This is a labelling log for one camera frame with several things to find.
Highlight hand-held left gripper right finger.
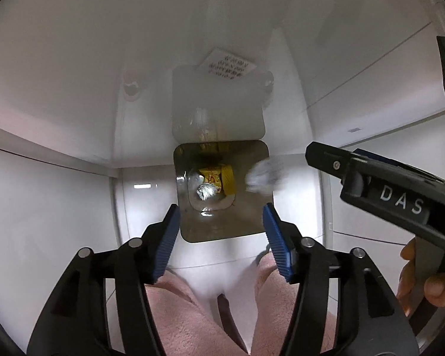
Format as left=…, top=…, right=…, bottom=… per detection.
left=263, top=203, right=419, bottom=356

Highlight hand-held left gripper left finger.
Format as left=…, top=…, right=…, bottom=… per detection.
left=26, top=204, right=181, bottom=356

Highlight square metal bin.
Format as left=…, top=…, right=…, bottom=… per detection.
left=173, top=140, right=271, bottom=244

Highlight white paper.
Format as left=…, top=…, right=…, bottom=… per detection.
left=245, top=158, right=286, bottom=195

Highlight person's right hand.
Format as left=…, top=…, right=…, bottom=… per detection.
left=396, top=238, right=445, bottom=317

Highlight crumpled silver foil wrapper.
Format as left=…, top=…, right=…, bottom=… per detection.
left=196, top=182, right=217, bottom=201

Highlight pink pants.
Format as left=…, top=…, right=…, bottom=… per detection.
left=144, top=250, right=338, bottom=356

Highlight yellow snack wrapper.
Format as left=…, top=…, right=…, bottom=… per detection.
left=198, top=163, right=237, bottom=196

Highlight white label sticker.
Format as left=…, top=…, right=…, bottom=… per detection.
left=201, top=47, right=258, bottom=80

